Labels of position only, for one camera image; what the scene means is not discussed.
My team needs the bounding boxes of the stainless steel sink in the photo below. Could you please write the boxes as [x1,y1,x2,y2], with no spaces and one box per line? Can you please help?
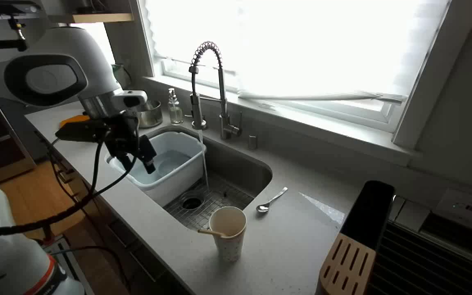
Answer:
[150,133,272,230]

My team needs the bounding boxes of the clear soap bottle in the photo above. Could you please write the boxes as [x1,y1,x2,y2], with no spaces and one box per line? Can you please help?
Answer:
[169,89,184,125]

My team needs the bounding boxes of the orange sponge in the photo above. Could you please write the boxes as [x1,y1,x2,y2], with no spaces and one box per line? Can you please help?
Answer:
[58,115,91,128]

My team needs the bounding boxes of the chrome spring faucet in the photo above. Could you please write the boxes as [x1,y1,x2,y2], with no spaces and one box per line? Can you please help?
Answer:
[187,40,243,141]

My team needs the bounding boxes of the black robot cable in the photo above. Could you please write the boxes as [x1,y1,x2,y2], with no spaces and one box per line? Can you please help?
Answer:
[0,138,140,240]

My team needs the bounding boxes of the paper cup with stick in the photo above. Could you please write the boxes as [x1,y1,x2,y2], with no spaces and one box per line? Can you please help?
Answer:
[200,207,248,263]

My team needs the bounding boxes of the wooden knife block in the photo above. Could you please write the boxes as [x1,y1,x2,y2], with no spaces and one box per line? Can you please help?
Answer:
[318,181,395,295]

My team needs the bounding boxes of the black dish rack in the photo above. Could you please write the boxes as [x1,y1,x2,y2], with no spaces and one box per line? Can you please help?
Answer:
[366,225,472,295]

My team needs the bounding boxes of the silver spoon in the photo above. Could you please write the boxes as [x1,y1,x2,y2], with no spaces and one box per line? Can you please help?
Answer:
[256,187,289,215]

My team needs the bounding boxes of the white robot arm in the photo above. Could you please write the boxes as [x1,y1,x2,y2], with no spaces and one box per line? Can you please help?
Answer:
[0,27,156,295]

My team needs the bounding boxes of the white wall outlet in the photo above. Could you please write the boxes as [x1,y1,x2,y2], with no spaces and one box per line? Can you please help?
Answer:
[435,191,472,225]

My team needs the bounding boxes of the metal canister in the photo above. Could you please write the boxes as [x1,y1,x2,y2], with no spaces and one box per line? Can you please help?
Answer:
[138,100,163,130]

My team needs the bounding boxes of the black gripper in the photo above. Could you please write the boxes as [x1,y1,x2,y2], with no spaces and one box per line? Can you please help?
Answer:
[56,115,156,174]

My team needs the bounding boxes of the white plastic dish tub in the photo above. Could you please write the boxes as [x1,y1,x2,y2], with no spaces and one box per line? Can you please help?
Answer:
[127,132,207,207]

